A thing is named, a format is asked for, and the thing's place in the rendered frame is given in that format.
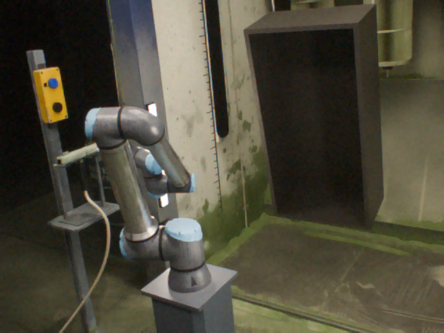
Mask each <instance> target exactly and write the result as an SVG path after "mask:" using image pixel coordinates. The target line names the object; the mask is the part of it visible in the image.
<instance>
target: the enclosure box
mask: <svg viewBox="0 0 444 333"><path fill-rule="evenodd" d="M244 38H245V43H246V51H247V56H248V64H249V65H250V73H251V78H252V82H253V91H254V95H255V104H256V108H257V116H258V122H259V129H260V135H261V139H262V147H263V152H264V156H265V160H266V169H267V174H268V182H269V187H270V191H271V200H272V204H273V213H274V216H277V217H283V218H288V219H297V220H302V221H311V222H317V223H326V224H330V225H339V227H345V228H354V229H360V230H368V231H370V229H371V226H372V225H373V223H374V221H375V218H376V216H377V213H378V210H379V208H380V205H381V204H382V201H383V199H384V186H383V167H382V131H381V112H380V94H379V58H378V40H377V4H376V3H370V4H361V5H351V6H334V7H324V8H307V9H298V10H289V11H280V12H270V13H268V14H267V15H265V16H263V17H262V18H260V19H258V20H257V21H256V22H254V23H253V24H251V25H250V26H249V27H247V28H245V29H244Z"/></svg>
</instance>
